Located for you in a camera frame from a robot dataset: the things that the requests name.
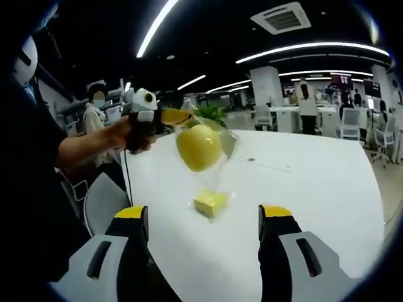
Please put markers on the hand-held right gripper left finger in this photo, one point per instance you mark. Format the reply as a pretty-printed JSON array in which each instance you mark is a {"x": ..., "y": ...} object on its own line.
[{"x": 126, "y": 239}]

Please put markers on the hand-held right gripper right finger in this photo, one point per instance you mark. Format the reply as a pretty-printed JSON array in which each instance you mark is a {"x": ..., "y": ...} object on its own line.
[{"x": 277, "y": 245}]

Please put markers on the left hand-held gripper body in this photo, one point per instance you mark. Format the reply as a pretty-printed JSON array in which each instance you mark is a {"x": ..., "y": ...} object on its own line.
[{"x": 140, "y": 105}]

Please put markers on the yellow round fruit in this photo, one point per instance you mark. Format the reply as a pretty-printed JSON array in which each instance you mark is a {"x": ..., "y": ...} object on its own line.
[{"x": 198, "y": 148}]

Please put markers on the clear plastic bag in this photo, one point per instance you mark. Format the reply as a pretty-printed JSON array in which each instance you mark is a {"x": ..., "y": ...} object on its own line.
[{"x": 228, "y": 141}]

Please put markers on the square yellow silicone block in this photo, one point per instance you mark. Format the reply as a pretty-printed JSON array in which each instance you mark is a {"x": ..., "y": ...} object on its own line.
[{"x": 211, "y": 203}]

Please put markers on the person's left hand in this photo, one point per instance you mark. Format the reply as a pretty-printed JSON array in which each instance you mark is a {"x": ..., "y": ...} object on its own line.
[{"x": 135, "y": 135}]

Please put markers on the green potted plant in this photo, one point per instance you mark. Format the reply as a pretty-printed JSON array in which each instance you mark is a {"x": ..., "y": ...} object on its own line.
[{"x": 211, "y": 114}]

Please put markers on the grey office chair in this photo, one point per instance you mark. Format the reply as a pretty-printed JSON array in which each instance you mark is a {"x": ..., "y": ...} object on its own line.
[{"x": 105, "y": 201}]

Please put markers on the white office chair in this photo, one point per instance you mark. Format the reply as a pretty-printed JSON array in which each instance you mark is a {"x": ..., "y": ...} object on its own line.
[
  {"x": 350, "y": 124},
  {"x": 264, "y": 116},
  {"x": 385, "y": 135}
]

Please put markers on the white worn device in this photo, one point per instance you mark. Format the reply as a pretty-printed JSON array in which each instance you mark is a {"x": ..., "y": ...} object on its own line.
[{"x": 26, "y": 59}]

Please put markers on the ceiling air vent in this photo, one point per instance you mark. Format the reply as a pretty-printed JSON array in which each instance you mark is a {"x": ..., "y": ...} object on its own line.
[{"x": 281, "y": 17}]

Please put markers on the curved ceiling light strip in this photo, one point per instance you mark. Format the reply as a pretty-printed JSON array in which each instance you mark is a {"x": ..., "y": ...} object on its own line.
[{"x": 315, "y": 47}]

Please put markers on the wall display screen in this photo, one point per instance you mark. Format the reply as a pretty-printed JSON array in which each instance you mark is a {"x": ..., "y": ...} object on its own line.
[
  {"x": 340, "y": 81},
  {"x": 372, "y": 88}
]

